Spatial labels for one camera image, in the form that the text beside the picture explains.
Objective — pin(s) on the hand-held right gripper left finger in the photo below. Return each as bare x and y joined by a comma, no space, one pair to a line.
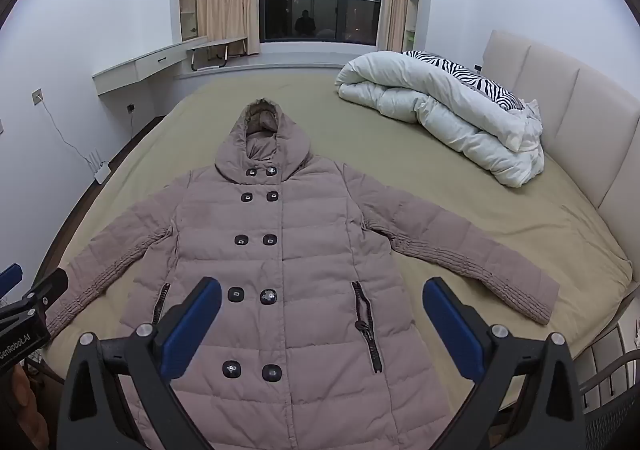
192,327

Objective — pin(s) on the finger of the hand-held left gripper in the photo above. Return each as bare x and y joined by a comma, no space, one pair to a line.
50,286
10,280

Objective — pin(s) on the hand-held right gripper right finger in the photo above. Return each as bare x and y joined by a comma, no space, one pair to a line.
452,330

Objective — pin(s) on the mauve hooded puffer coat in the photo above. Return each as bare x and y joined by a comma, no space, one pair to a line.
310,280

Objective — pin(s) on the white router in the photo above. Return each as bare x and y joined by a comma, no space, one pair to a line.
101,173

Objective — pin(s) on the grey woven chair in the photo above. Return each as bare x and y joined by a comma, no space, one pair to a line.
612,410

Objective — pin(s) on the bed with olive sheet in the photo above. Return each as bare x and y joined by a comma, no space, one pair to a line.
375,130

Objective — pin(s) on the white duvet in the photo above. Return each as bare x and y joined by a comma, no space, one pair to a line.
440,100

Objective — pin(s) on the zebra striped pillow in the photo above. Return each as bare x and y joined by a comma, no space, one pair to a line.
470,75

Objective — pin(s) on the beige padded headboard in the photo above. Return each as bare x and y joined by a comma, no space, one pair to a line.
575,95

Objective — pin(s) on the small folding table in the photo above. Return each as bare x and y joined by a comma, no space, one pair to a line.
215,46

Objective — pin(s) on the white shelf with green item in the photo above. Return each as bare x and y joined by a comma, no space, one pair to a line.
412,5

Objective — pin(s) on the grey wall socket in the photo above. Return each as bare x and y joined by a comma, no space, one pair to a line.
37,96

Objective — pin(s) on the white wall desk with drawer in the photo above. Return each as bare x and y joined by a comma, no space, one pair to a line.
145,65

